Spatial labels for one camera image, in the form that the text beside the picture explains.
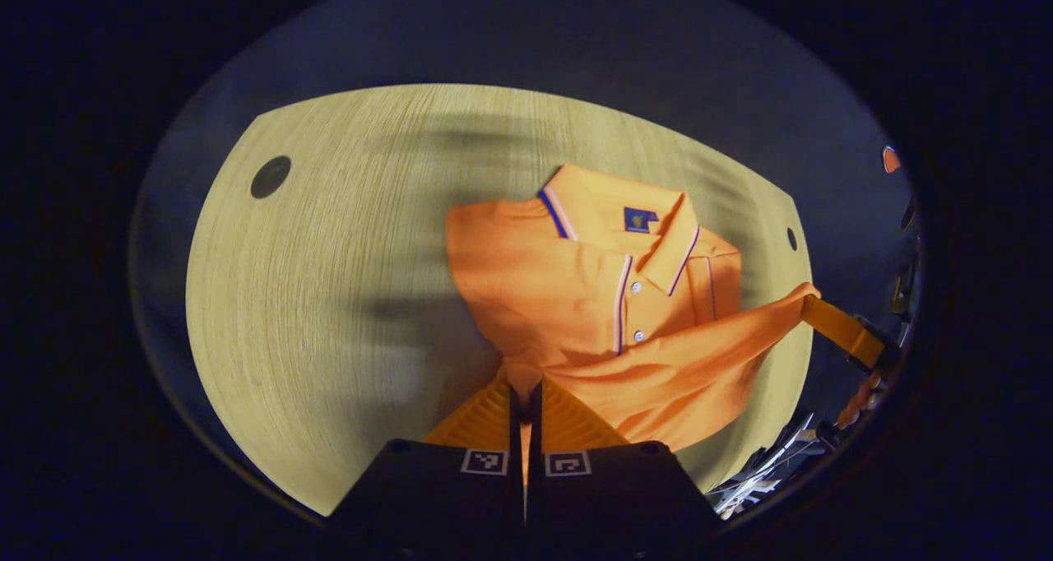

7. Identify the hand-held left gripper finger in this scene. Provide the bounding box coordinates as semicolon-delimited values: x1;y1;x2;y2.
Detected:
329;368;527;558
526;378;725;558

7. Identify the orange T-shirt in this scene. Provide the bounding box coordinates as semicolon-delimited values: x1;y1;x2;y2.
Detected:
444;164;822;455

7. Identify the pile of white papers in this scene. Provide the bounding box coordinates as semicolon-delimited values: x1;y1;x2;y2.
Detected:
709;413;832;519

